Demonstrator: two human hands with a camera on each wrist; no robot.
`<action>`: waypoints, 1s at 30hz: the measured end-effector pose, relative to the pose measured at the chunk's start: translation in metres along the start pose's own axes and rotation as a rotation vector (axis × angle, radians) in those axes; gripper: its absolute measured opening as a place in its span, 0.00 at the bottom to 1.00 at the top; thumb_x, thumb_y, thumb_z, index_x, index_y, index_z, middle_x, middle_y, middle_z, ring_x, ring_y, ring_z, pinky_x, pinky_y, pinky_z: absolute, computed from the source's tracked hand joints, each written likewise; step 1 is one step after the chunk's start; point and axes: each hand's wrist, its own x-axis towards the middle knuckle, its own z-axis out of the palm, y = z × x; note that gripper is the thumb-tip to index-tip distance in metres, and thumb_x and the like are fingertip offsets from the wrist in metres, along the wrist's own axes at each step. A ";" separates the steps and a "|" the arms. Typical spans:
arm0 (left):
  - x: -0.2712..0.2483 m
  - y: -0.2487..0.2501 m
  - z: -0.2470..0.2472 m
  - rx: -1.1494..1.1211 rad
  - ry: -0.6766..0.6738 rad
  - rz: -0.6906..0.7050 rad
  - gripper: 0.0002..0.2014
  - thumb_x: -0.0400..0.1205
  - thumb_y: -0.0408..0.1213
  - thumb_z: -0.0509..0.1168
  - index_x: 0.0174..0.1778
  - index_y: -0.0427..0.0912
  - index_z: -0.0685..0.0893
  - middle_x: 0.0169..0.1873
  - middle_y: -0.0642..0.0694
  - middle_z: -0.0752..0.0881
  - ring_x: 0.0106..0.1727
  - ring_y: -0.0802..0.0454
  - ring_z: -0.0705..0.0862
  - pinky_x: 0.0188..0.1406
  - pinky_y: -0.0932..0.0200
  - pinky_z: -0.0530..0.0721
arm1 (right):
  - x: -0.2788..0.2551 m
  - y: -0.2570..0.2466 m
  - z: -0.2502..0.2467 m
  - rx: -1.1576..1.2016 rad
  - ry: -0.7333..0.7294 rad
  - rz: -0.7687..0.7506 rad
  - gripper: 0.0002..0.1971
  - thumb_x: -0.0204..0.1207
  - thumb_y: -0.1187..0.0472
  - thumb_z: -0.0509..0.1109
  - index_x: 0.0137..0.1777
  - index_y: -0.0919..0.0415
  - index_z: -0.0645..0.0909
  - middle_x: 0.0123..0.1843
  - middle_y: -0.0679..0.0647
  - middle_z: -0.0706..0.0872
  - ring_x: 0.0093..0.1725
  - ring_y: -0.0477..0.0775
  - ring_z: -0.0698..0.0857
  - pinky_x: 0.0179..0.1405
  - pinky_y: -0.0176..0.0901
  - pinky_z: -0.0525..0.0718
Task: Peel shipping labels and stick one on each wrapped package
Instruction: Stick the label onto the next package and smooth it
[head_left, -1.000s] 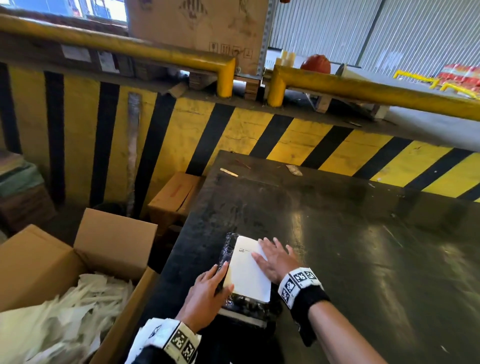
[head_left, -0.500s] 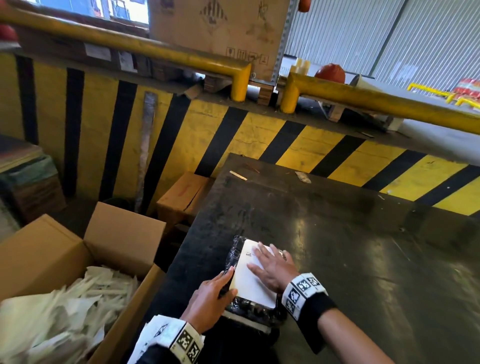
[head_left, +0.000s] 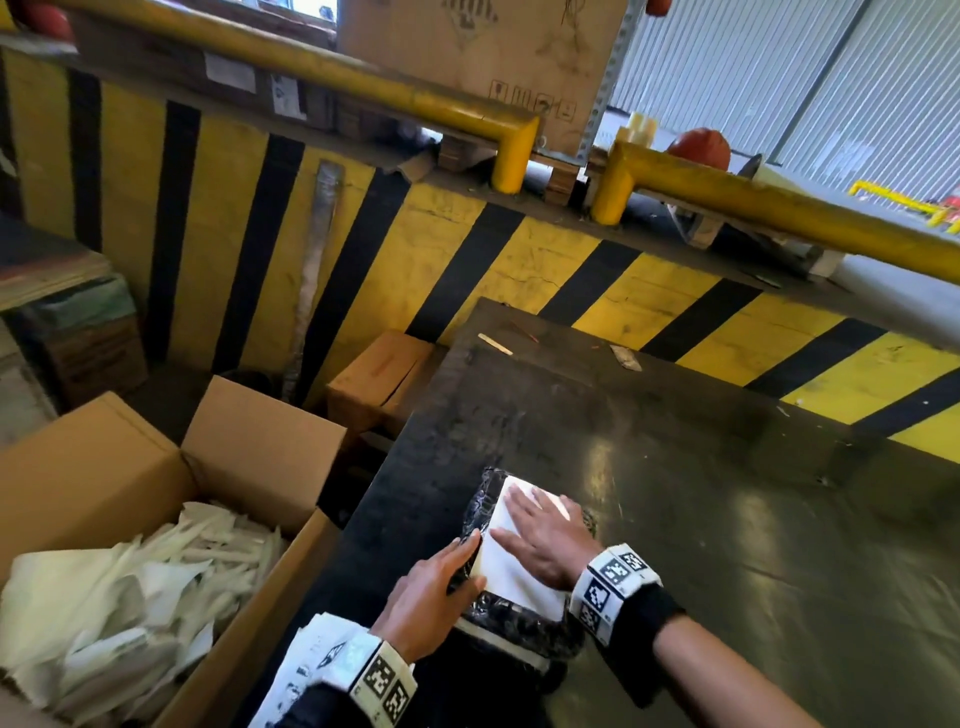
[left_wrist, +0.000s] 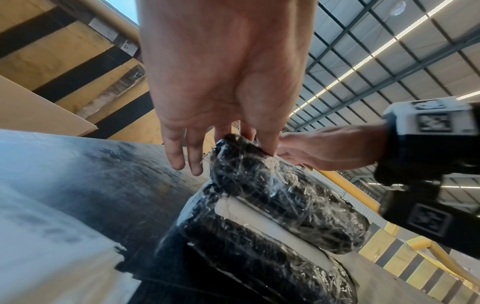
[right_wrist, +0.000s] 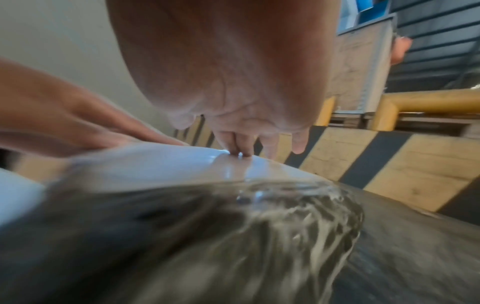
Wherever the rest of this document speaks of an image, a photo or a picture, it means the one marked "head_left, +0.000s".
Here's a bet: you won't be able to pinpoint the white table with wooden legs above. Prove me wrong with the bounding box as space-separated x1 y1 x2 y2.
674 153 849 279

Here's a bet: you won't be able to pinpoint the window with blue panes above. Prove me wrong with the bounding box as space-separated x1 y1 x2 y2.
247 0 339 24

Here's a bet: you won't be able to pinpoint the person's right hand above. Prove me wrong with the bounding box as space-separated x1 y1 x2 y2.
488 483 605 592

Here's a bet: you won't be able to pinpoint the cream paper rolls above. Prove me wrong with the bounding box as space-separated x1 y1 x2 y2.
616 112 660 148

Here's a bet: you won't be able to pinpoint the person's right forearm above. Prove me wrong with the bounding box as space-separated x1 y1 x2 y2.
652 614 823 728

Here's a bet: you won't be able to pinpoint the yellow guard rail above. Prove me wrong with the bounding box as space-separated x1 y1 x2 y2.
0 0 541 195
590 140 960 286

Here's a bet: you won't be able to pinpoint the dark top side table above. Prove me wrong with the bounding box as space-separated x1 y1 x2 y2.
0 213 114 313

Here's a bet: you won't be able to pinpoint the stack of white labels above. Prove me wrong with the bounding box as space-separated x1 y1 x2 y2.
248 613 369 728

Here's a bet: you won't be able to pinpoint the small brown cardboard box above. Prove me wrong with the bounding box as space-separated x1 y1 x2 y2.
326 329 448 436

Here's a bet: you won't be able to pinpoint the wooden pallet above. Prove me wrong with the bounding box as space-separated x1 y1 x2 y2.
438 134 590 208

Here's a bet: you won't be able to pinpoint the white paper tag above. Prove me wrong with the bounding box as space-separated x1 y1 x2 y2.
269 73 309 121
203 50 258 95

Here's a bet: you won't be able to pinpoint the printed label paper sheet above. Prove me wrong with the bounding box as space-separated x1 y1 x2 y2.
470 476 573 624

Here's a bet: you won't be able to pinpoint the person's left hand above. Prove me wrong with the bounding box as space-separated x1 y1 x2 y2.
371 528 487 665

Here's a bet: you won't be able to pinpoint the open brown cardboard box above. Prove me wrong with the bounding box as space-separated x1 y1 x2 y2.
0 376 348 728

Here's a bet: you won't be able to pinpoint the pile of crumpled backing paper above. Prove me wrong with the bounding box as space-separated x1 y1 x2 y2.
0 500 286 728

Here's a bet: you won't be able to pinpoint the shiny black film package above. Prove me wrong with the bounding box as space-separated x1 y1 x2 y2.
449 466 598 661

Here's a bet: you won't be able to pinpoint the white printed cardboard box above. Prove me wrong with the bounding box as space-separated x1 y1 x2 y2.
0 322 58 451

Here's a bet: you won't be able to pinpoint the small yellow floor rail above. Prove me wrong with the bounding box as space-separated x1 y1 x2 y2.
849 179 950 226

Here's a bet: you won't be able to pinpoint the green covered dark box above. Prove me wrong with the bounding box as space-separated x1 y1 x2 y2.
22 273 148 410

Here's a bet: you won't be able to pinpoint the yellow black striped barrier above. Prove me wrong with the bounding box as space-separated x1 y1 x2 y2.
0 48 960 466

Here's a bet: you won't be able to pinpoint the red hard hat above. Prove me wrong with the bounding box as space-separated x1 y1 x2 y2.
14 0 76 43
667 127 733 172

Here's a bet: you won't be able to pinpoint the small wooden block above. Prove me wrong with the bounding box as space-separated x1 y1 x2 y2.
397 149 438 185

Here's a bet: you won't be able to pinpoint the large plywood crate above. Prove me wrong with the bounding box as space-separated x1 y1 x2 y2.
337 0 646 163

